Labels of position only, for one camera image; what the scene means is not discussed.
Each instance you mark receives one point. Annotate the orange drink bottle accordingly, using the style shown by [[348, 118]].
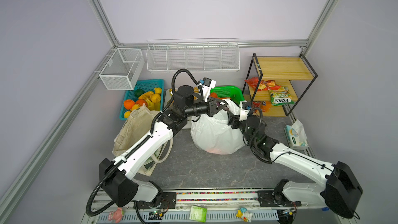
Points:
[[265, 106]]

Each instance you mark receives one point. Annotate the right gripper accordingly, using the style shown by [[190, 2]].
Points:
[[233, 119]]

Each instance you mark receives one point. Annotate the toy orange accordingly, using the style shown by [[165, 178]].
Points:
[[128, 104], [141, 102]]

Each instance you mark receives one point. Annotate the wooden black-frame shelf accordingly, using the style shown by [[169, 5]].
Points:
[[284, 71]]

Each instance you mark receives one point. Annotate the small white wire basket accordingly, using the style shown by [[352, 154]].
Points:
[[122, 70]]

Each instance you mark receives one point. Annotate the tissue pack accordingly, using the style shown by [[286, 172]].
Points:
[[296, 136]]

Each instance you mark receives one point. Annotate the long white wire basket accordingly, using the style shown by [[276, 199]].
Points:
[[205, 54]]

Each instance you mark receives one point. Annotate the pink toy figure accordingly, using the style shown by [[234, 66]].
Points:
[[116, 216]]

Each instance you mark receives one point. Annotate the yellow white toy figure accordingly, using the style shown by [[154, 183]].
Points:
[[244, 215]]

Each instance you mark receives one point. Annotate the white plastic grocery bag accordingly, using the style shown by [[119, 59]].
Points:
[[208, 132]]

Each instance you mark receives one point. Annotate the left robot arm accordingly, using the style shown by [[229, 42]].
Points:
[[117, 184]]

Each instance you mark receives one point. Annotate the green Fox's candy bag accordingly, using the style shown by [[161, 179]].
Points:
[[281, 97]]

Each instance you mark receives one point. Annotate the red toy tomato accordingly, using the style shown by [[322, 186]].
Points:
[[215, 150]]

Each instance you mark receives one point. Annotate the white plastic tray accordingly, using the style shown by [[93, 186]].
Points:
[[167, 98]]

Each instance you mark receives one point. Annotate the red snack bag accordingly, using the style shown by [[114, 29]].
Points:
[[263, 85]]

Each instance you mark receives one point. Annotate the beige canvas tote bag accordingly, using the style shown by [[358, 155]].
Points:
[[137, 126]]

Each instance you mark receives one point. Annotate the yellow toy lemon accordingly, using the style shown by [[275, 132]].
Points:
[[126, 114]]

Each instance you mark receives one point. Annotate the toy banana bunch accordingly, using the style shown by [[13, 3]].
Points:
[[153, 100]]

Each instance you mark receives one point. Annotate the green toy lime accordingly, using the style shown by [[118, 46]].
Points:
[[138, 92]]

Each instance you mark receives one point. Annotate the green small box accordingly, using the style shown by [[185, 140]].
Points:
[[198, 214]]

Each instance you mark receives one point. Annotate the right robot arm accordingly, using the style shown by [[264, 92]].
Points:
[[333, 185]]

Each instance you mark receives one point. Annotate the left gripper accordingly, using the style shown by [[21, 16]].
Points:
[[212, 109]]

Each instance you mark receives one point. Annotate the green plastic basket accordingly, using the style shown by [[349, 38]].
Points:
[[231, 92]]

